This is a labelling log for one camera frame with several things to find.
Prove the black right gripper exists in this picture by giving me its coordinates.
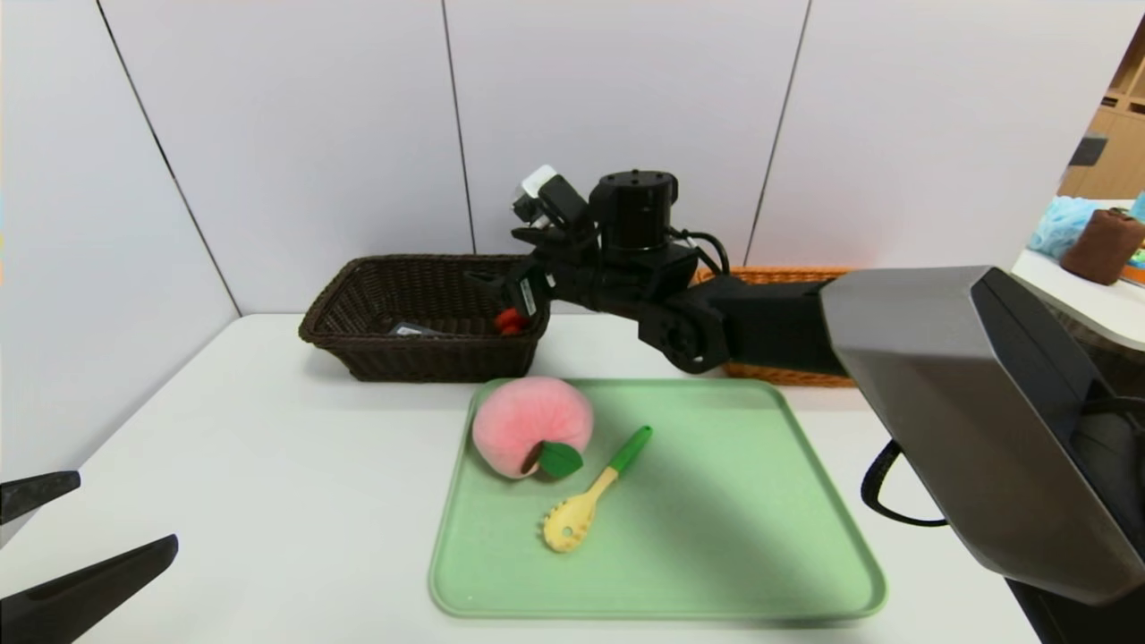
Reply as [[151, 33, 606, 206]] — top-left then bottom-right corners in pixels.
[[462, 253, 598, 333]]

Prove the white side table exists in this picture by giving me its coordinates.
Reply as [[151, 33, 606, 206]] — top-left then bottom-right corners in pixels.
[[1006, 199, 1145, 352]]

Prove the pink plush peach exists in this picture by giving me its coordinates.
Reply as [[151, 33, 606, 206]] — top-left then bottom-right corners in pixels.
[[471, 377, 594, 480]]

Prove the orange wicker basket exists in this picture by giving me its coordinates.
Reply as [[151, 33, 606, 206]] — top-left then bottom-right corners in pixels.
[[693, 267, 860, 389]]

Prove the yellow spaghetti spoon green handle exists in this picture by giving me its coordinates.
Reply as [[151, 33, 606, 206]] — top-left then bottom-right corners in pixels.
[[540, 425, 653, 553]]

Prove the brown rolled towel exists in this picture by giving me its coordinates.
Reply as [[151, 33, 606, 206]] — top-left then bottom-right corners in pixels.
[[1060, 208, 1145, 287]]

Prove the wooden shelf unit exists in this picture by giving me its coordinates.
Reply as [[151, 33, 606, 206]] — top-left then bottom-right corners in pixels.
[[1056, 9, 1145, 202]]

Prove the light blue cloth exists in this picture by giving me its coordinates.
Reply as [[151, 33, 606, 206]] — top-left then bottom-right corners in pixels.
[[1026, 196, 1106, 260]]

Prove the light green plastic tray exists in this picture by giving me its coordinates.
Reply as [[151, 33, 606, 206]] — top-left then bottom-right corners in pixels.
[[428, 377, 887, 620]]

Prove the dark brown wicker basket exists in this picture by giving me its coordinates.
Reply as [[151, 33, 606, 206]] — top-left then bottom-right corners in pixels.
[[299, 255, 552, 384]]

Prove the dark grey box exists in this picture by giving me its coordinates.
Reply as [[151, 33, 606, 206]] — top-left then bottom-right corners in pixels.
[[1066, 132, 1108, 169]]

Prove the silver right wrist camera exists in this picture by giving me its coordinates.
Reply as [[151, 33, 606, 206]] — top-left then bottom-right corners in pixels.
[[512, 165, 591, 232]]

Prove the dark ribbed bin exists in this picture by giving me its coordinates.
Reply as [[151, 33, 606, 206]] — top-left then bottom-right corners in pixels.
[[1042, 313, 1145, 421]]

